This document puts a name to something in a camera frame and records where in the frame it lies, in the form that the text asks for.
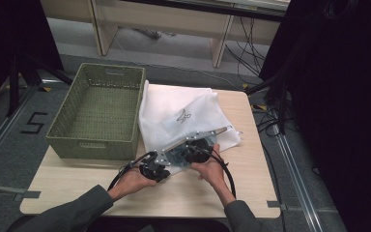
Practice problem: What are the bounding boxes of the white mesh laundry bag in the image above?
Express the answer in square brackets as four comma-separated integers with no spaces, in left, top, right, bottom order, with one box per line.
[137,79,243,176]

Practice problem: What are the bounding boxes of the person's left hand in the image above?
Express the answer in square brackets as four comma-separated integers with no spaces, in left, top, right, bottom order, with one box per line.
[118,166,158,199]

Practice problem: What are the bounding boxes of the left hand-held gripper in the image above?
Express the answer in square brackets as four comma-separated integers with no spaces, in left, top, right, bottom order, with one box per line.
[139,150,173,183]

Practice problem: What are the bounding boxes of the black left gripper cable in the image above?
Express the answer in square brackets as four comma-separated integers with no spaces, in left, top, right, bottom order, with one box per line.
[106,152,157,191]

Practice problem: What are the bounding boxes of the grey power strip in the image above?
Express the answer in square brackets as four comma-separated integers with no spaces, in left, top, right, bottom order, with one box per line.
[132,27,162,41]

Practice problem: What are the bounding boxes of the light wooden desk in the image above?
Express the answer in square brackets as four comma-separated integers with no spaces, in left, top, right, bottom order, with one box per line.
[40,0,292,69]

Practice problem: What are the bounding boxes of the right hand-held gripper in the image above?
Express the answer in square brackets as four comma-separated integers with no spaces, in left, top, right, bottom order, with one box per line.
[185,130,218,164]

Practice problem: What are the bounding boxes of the black tripod stand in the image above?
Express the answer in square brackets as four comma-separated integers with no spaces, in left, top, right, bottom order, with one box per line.
[244,64,293,135]
[5,52,75,118]

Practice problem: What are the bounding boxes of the black curtain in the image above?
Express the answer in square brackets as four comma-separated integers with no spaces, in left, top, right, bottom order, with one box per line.
[258,0,371,232]
[0,0,64,109]

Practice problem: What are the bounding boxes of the green plastic basket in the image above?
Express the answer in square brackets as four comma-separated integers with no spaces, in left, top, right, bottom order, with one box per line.
[45,62,147,161]

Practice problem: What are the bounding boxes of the bundle of black floor cables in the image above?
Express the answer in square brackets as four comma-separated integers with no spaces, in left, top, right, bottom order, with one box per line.
[224,15,273,85]

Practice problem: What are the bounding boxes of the person's right hand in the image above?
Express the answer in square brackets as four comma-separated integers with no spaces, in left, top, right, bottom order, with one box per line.
[190,143,227,191]

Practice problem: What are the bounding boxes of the blue-grey cloth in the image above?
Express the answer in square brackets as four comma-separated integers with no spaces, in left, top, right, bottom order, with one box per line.
[165,134,219,169]

